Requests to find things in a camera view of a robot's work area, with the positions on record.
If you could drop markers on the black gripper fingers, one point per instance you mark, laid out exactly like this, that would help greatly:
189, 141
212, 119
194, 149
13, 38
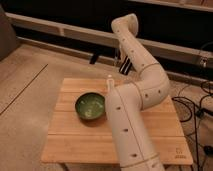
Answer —
126, 66

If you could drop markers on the bamboo wooden board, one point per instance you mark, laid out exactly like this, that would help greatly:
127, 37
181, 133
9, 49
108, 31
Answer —
71, 140

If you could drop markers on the grey metal rail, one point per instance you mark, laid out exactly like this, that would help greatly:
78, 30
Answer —
164, 50

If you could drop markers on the black bracket on rail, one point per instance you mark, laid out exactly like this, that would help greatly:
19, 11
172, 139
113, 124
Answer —
94, 58

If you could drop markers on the green ceramic cup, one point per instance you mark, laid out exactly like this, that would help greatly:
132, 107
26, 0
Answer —
90, 106

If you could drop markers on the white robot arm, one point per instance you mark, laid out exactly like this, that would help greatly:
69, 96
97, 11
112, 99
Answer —
124, 103

